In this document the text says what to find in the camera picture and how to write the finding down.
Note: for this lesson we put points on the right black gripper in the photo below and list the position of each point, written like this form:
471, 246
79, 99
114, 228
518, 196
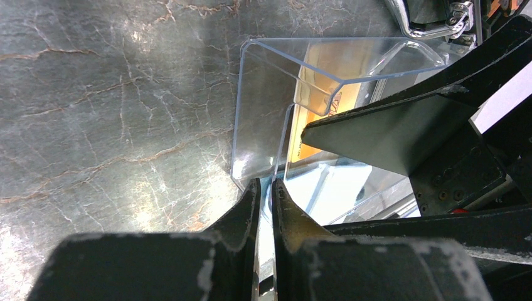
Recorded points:
455, 148

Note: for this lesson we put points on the clear plastic card box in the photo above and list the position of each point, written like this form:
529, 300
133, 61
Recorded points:
286, 83

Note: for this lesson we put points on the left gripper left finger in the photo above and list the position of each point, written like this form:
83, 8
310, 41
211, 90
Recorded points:
218, 263

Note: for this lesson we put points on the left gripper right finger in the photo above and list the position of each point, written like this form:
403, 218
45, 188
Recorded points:
311, 263

